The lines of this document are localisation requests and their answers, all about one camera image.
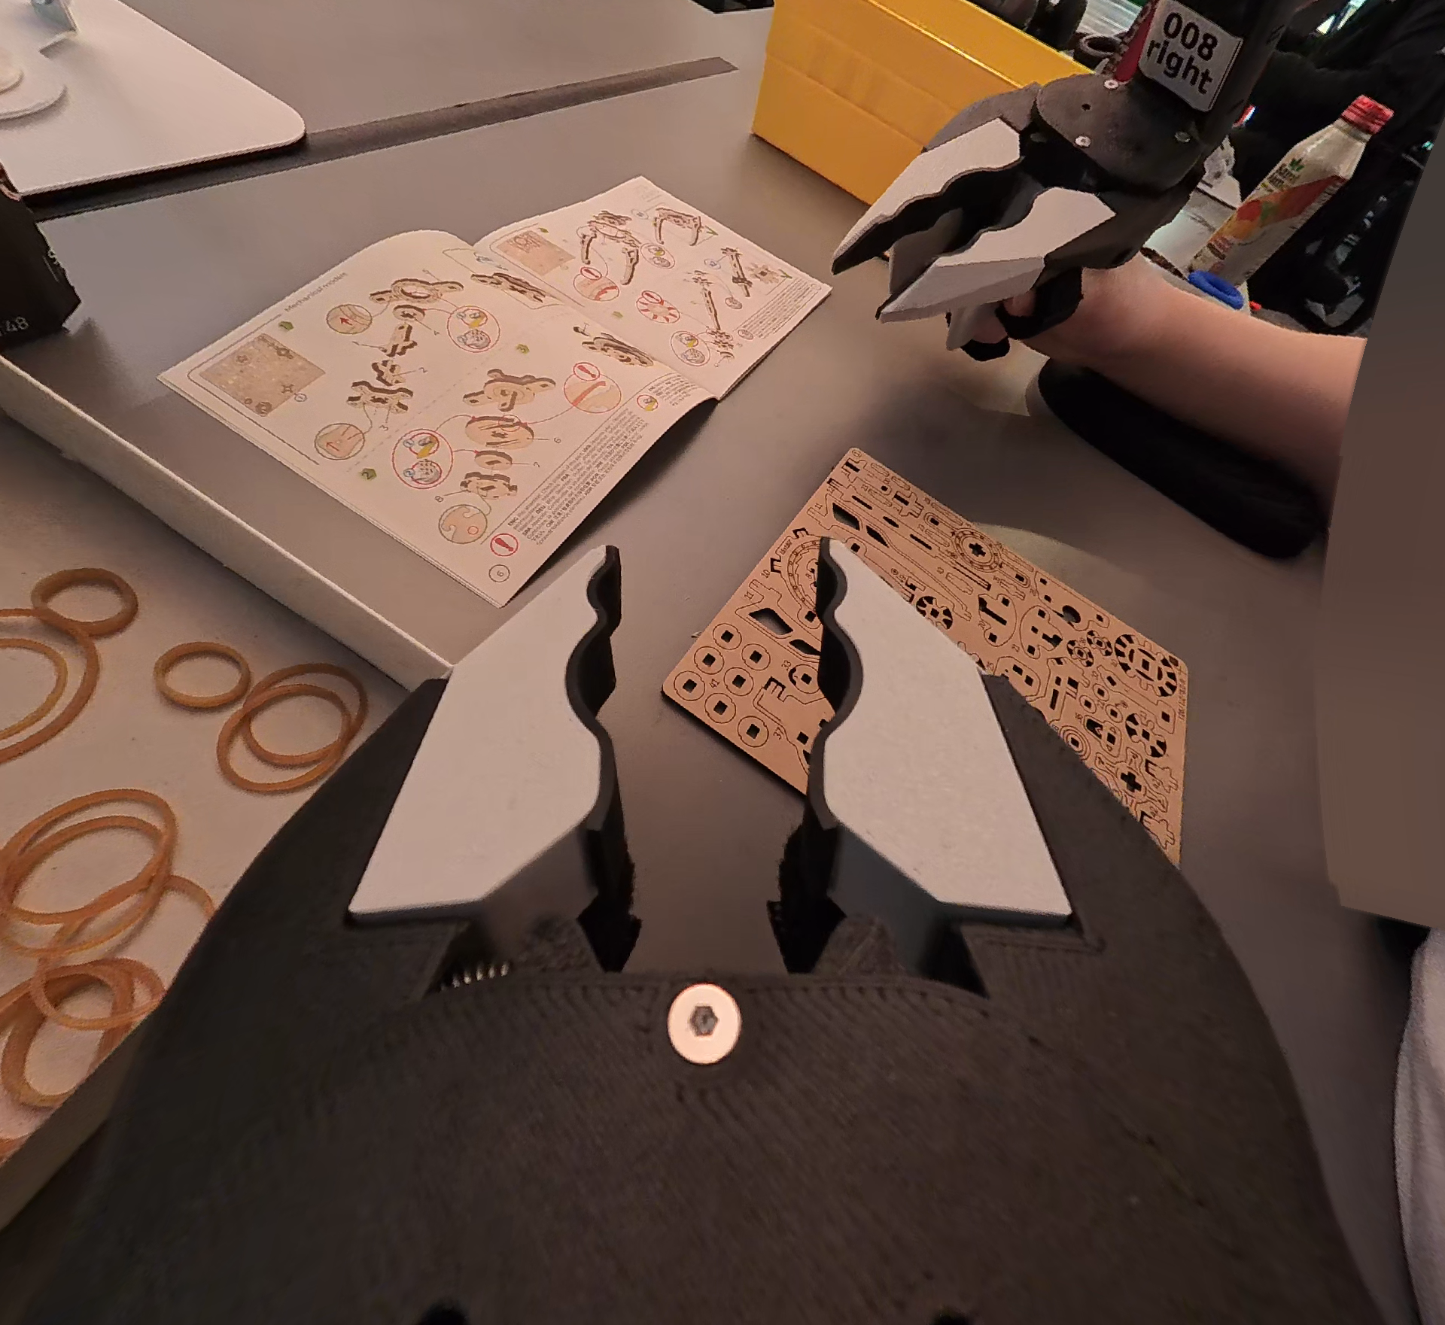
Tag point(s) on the person's right hand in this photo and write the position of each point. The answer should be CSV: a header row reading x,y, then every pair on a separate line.
x,y
1101,315

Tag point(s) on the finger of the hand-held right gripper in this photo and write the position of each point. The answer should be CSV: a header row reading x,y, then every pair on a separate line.
x,y
949,174
1016,248

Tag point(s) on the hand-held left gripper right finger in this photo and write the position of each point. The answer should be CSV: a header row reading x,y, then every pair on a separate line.
x,y
937,784

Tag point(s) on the blue cap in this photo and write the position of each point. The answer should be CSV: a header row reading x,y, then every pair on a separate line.
x,y
1219,289

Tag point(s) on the wooden parts sheet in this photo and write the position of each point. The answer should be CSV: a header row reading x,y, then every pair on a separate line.
x,y
1072,649

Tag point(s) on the white desktop stand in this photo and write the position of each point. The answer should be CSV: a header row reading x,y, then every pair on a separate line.
x,y
147,95

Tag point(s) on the person's right forearm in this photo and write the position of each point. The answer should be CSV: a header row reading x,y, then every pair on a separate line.
x,y
1242,377

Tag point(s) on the black model kit box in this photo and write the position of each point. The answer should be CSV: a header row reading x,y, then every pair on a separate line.
x,y
28,265

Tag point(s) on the juice bottle with red cap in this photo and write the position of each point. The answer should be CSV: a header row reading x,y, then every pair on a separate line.
x,y
1298,186

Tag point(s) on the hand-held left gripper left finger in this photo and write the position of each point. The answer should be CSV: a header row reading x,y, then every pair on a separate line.
x,y
486,794

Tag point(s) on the pile of tan rubber bands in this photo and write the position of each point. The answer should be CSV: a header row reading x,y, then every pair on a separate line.
x,y
293,728

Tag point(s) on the instruction booklet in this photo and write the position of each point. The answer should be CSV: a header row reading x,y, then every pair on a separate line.
x,y
542,332

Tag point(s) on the white cardboard tray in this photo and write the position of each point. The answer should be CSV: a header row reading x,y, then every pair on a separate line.
x,y
283,570

